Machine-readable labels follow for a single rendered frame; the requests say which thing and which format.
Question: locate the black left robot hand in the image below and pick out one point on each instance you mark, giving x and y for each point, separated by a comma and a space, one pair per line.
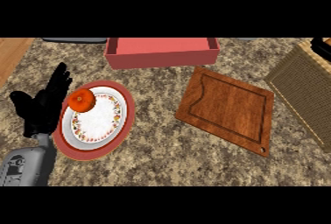
42, 108

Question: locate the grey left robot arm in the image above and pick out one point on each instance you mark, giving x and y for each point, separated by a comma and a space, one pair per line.
25, 169

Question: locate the brown wooden cutting board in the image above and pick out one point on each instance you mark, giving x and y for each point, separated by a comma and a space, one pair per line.
227, 110

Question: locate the orange round fruit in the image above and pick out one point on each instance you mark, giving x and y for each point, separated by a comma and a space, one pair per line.
81, 100

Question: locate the white floral rimmed plate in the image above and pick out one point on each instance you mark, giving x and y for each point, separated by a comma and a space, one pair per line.
100, 122

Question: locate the red oval placemat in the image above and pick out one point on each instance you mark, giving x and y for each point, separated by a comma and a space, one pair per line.
124, 122

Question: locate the dark grey flat object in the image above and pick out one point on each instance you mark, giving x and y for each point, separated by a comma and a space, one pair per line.
73, 40

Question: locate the red open box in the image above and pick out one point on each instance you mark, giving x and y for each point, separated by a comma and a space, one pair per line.
159, 54

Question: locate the tan woven mat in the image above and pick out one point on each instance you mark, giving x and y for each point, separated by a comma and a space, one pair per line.
301, 93

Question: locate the black object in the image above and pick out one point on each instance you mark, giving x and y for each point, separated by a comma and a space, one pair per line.
320, 48

